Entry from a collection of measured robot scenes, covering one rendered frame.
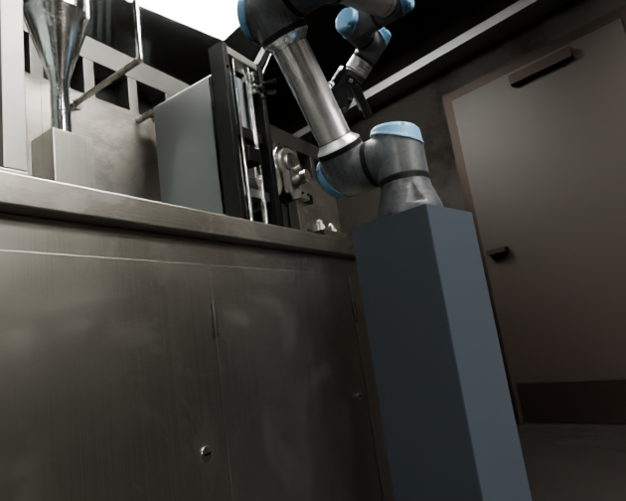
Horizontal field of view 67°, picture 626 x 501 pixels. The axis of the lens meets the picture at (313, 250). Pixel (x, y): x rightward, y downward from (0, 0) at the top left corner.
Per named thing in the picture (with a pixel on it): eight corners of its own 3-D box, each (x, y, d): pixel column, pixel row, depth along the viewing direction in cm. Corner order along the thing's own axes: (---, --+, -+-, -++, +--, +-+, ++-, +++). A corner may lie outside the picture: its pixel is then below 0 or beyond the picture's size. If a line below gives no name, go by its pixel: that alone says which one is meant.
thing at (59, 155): (52, 250, 90) (41, -13, 100) (15, 264, 97) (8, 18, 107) (117, 254, 101) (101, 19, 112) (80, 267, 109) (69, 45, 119)
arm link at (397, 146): (415, 166, 102) (404, 107, 104) (363, 185, 110) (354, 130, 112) (438, 176, 111) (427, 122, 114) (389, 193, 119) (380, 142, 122)
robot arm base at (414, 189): (457, 214, 109) (448, 173, 111) (421, 207, 98) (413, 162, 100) (402, 231, 119) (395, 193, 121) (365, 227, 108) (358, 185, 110)
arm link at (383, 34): (367, 16, 144) (381, 31, 150) (347, 50, 147) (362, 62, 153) (384, 24, 139) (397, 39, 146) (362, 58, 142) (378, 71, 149)
